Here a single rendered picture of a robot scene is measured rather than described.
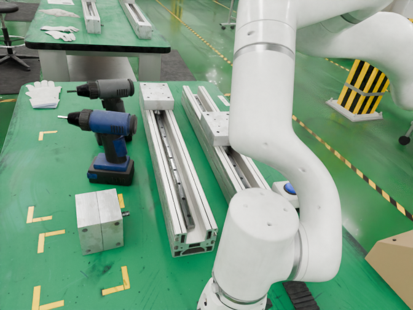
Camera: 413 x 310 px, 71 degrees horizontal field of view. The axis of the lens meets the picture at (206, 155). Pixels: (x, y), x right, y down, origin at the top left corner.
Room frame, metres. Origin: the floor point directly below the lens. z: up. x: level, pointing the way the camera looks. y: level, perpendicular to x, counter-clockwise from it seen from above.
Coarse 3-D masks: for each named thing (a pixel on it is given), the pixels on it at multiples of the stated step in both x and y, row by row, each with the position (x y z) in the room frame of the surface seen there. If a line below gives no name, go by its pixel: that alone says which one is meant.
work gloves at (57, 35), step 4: (40, 28) 1.96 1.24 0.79; (44, 28) 1.97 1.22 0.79; (48, 28) 1.98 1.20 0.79; (52, 28) 2.00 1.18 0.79; (56, 28) 2.01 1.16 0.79; (60, 28) 2.02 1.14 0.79; (64, 28) 2.04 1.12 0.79; (68, 28) 2.02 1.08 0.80; (72, 28) 2.04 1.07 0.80; (44, 32) 1.90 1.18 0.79; (48, 32) 1.90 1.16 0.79; (52, 32) 1.91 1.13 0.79; (56, 32) 1.93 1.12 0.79; (60, 32) 1.96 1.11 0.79; (72, 32) 2.02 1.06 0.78; (56, 36) 1.84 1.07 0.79; (60, 36) 1.85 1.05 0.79; (64, 36) 1.85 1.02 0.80; (68, 36) 1.84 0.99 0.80; (72, 36) 1.87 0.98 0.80; (64, 40) 1.80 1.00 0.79; (68, 40) 1.82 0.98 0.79
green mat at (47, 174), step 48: (48, 144) 0.75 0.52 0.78; (96, 144) 0.79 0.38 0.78; (144, 144) 0.84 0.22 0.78; (192, 144) 0.90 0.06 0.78; (0, 192) 0.51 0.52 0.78; (48, 192) 0.54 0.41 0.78; (144, 192) 0.60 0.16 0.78; (0, 240) 0.38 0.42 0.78; (48, 240) 0.40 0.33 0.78; (144, 240) 0.44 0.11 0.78; (0, 288) 0.27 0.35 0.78; (48, 288) 0.29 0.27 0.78; (96, 288) 0.31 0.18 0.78; (144, 288) 0.32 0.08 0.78; (192, 288) 0.34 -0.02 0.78; (336, 288) 0.40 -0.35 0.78; (384, 288) 0.42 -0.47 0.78
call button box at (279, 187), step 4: (276, 184) 0.67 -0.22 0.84; (280, 184) 0.67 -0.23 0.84; (284, 184) 0.68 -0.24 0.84; (272, 188) 0.67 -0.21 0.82; (276, 188) 0.66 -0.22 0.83; (280, 188) 0.65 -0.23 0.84; (284, 188) 0.65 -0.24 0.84; (276, 192) 0.65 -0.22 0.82; (280, 192) 0.64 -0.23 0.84; (284, 192) 0.64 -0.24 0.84; (288, 192) 0.64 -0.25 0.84; (284, 196) 0.62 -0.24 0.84; (288, 196) 0.62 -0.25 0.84; (292, 196) 0.63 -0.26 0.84; (296, 196) 0.63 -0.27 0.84; (288, 200) 0.61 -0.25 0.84; (292, 200) 0.61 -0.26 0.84; (296, 200) 0.62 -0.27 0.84; (292, 204) 0.61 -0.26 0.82; (296, 204) 0.62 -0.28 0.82; (296, 208) 0.62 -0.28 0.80
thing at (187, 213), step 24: (144, 120) 0.95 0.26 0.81; (168, 120) 0.90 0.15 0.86; (168, 144) 0.78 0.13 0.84; (168, 168) 0.63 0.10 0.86; (192, 168) 0.64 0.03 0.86; (168, 192) 0.53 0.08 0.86; (192, 192) 0.56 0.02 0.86; (168, 216) 0.47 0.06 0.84; (192, 216) 0.49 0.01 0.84; (192, 240) 0.43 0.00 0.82
